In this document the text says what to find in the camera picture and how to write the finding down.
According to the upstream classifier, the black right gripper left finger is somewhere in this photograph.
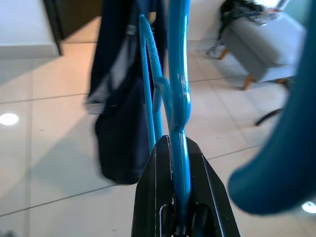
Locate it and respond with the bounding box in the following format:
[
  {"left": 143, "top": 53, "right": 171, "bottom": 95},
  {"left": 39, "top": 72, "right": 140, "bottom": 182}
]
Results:
[{"left": 130, "top": 135, "right": 178, "bottom": 237}]

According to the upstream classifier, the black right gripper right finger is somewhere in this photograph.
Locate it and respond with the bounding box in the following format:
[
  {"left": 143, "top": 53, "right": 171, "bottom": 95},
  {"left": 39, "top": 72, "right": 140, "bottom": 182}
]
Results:
[{"left": 184, "top": 137, "right": 241, "bottom": 237}]

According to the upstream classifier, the light grey ottoman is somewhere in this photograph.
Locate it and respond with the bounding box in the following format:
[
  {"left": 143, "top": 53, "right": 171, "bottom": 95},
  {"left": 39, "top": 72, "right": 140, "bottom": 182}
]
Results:
[{"left": 219, "top": 9, "right": 308, "bottom": 91}]

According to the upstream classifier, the black clothes pile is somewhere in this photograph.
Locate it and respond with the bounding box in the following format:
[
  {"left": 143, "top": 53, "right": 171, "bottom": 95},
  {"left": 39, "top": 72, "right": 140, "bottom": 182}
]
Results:
[{"left": 209, "top": 0, "right": 266, "bottom": 54}]

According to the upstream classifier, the blue plastic hanger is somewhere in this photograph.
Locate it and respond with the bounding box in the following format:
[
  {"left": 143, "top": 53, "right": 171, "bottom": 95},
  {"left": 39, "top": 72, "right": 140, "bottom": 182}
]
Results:
[{"left": 138, "top": 0, "right": 316, "bottom": 234}]

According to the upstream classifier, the black door frame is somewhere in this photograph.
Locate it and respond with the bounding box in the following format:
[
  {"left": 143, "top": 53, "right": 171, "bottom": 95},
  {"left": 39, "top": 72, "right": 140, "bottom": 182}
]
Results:
[{"left": 43, "top": 0, "right": 65, "bottom": 56}]

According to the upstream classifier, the navy shirt with yellow logo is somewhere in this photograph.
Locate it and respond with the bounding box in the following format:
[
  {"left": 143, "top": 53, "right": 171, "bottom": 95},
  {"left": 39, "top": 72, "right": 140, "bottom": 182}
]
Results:
[{"left": 85, "top": 0, "right": 171, "bottom": 185}]

